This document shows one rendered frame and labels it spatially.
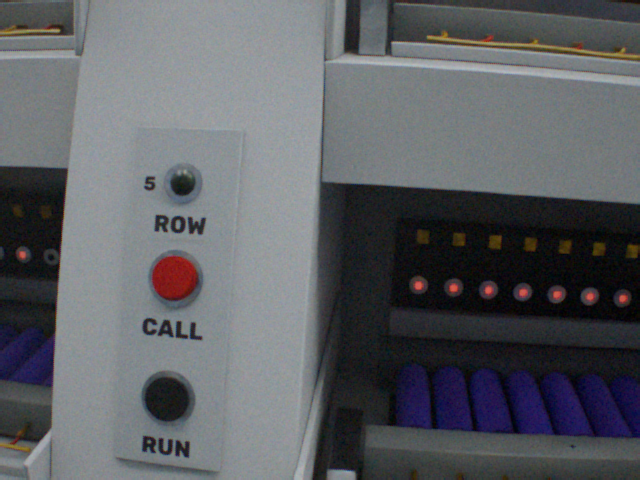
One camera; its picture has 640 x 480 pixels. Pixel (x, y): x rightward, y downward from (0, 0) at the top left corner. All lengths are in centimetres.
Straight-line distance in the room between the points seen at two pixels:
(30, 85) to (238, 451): 16
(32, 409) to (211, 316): 14
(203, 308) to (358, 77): 10
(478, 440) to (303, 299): 12
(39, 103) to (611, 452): 29
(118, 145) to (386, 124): 10
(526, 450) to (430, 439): 4
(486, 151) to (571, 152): 3
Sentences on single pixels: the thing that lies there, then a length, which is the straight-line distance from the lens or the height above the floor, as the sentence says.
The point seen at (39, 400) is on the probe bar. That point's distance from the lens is 35.
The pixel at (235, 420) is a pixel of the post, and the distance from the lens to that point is 25.
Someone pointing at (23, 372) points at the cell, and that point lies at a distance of 39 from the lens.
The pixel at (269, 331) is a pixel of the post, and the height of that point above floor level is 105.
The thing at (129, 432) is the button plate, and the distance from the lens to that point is 26.
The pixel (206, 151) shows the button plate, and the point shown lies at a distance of 25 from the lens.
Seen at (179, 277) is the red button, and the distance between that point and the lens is 24.
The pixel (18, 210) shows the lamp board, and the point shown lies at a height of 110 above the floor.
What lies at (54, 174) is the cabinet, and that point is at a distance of 50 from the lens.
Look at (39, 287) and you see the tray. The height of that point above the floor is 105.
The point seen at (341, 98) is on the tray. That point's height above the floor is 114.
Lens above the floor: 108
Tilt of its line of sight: 2 degrees up
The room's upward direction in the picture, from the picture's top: 4 degrees clockwise
